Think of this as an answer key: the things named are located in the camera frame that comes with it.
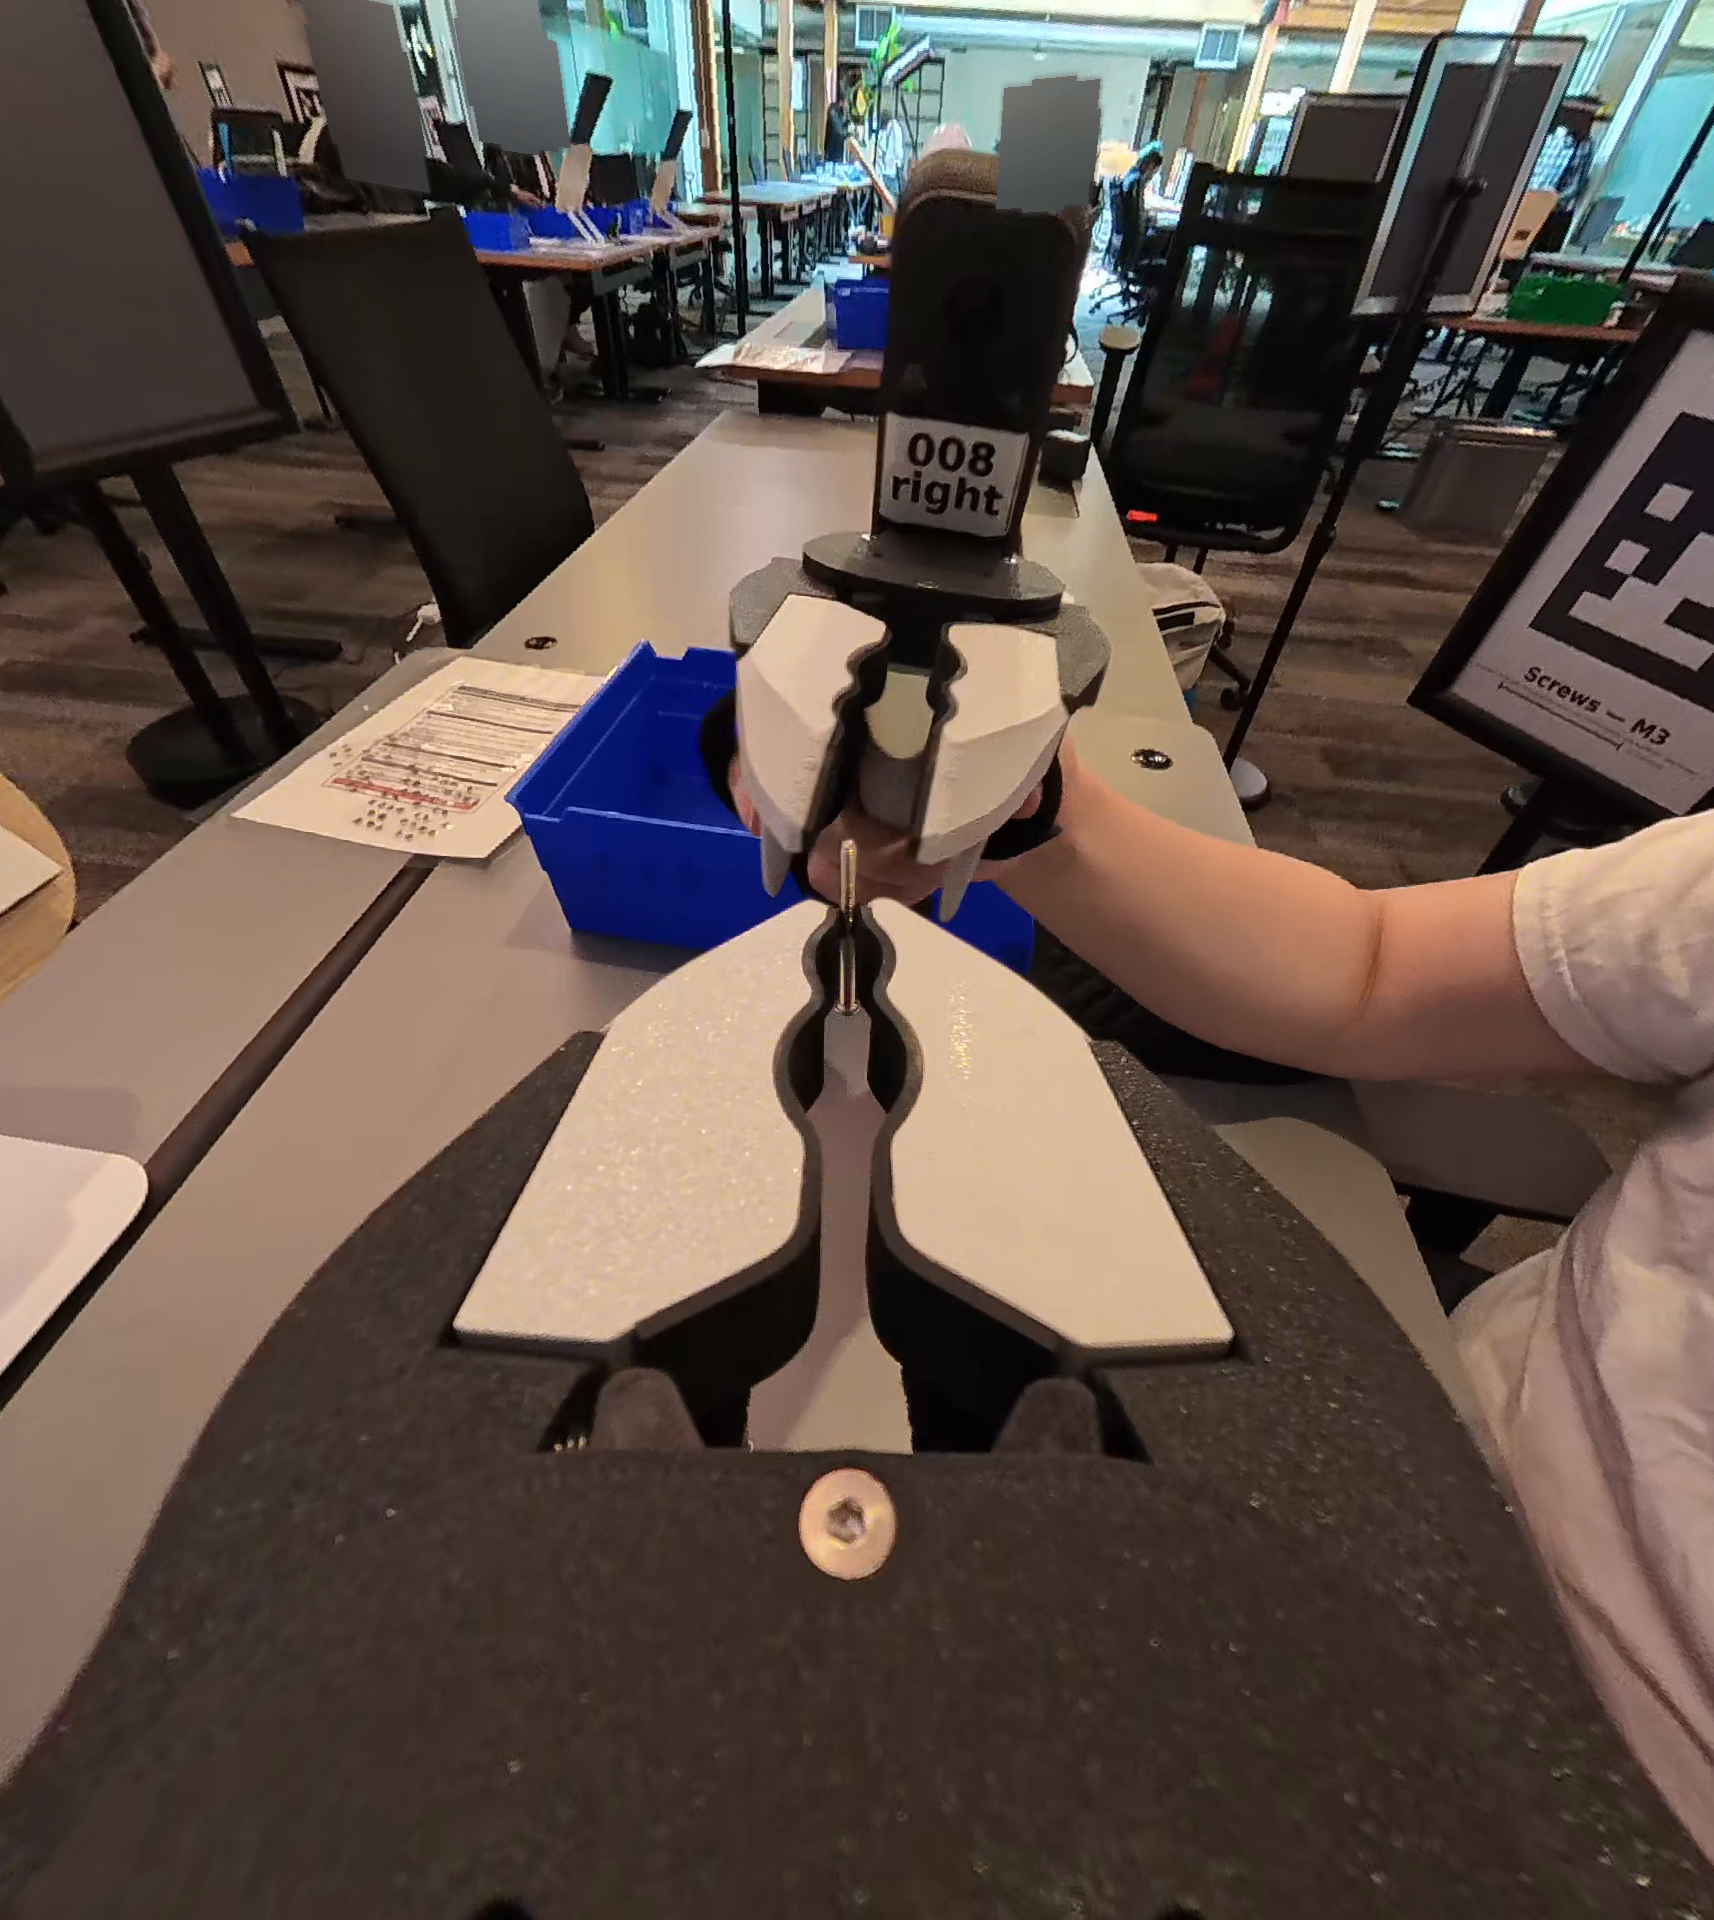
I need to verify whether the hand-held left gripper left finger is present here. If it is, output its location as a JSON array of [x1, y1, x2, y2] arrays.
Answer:
[[452, 896, 848, 1453]]

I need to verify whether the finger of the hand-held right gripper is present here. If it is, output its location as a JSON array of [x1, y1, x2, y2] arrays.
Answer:
[[915, 622, 1072, 925], [733, 593, 896, 902]]

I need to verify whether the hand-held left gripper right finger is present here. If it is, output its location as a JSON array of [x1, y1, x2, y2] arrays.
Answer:
[[856, 894, 1238, 1453]]

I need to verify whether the person's right forearm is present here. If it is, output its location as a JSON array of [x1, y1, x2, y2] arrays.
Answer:
[[1006, 750, 1567, 1087]]

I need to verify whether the person's right hand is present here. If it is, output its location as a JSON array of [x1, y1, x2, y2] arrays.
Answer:
[[727, 742, 1100, 911]]

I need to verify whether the grey fabric bag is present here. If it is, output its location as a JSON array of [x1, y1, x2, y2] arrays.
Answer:
[[1138, 563, 1236, 697]]

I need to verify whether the black wrist rest pad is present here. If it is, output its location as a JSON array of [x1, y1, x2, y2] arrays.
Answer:
[[1027, 930, 1342, 1087]]

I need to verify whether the printed paper sheet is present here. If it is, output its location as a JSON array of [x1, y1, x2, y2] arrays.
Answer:
[[230, 654, 607, 867]]

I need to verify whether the black framed easel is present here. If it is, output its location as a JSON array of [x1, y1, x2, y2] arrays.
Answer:
[[0, 0, 344, 812], [1352, 33, 1587, 322]]

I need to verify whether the grey waste bin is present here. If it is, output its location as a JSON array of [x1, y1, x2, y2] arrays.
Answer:
[[1403, 421, 1557, 545]]

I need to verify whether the white sign in black frame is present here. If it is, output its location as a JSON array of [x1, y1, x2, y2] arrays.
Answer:
[[1407, 277, 1714, 823]]

